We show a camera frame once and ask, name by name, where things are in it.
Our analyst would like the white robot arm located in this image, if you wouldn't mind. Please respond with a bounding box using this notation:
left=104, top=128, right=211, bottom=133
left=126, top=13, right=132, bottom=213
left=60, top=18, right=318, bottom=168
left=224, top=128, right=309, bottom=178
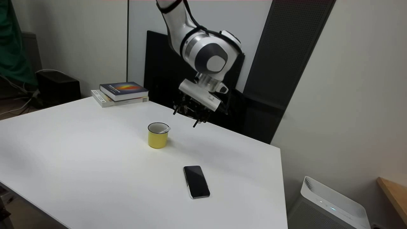
left=155, top=0, right=242, bottom=124

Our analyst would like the black office chair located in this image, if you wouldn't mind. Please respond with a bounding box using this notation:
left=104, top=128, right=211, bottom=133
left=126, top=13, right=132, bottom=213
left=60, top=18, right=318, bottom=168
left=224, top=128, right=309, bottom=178
left=209, top=89, right=285, bottom=144

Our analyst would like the dark tall wall panel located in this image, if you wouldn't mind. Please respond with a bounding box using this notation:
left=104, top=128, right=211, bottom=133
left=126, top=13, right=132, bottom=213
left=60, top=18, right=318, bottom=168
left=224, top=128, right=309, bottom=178
left=243, top=0, right=336, bottom=144

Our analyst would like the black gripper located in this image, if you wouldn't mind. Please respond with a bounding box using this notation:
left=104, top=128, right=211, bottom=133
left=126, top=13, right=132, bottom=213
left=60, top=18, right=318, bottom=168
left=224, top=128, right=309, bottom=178
left=173, top=96, right=211, bottom=128

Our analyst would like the white bottom book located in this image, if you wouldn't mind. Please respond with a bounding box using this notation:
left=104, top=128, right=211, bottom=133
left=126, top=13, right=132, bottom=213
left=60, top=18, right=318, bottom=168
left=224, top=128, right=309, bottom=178
left=92, top=89, right=149, bottom=108

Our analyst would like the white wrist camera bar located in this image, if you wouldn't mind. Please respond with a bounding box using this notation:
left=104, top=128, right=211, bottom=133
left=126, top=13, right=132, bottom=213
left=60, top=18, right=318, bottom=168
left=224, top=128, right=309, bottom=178
left=179, top=79, right=220, bottom=112

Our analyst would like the white air purifier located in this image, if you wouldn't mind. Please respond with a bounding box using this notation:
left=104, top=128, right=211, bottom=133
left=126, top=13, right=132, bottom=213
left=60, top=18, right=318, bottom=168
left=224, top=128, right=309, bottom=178
left=287, top=176, right=371, bottom=229

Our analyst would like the thin metal stand pole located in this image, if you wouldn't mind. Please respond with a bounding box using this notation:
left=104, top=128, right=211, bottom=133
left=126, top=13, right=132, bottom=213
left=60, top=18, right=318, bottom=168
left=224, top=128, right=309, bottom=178
left=125, top=0, right=131, bottom=82

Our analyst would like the green curtain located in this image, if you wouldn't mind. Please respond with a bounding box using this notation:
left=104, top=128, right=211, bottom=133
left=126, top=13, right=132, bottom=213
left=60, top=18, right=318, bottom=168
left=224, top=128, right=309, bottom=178
left=0, top=0, right=38, bottom=87

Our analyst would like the black smartphone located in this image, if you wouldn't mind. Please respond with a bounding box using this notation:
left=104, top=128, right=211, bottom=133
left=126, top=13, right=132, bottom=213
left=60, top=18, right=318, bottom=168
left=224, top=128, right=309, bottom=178
left=183, top=166, right=210, bottom=199

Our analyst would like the black monitor screen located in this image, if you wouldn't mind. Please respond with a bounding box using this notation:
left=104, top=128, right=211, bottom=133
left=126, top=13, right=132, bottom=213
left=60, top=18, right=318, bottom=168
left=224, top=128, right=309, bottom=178
left=142, top=30, right=247, bottom=112

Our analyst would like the black speaker box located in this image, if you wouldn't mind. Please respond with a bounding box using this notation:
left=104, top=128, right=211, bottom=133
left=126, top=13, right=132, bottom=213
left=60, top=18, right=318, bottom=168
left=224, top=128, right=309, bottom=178
left=36, top=72, right=81, bottom=106

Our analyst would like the wooden side table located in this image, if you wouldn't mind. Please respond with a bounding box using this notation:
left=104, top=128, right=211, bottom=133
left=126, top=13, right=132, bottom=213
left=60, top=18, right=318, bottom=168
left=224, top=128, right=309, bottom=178
left=376, top=177, right=407, bottom=225

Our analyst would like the dark blue top book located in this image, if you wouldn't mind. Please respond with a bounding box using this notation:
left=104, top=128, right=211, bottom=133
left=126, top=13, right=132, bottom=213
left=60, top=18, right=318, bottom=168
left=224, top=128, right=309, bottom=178
left=99, top=82, right=149, bottom=102

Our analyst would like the yellow enamel mug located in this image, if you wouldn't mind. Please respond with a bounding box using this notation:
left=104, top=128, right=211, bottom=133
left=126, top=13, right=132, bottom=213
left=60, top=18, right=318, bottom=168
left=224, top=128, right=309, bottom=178
left=148, top=122, right=170, bottom=149

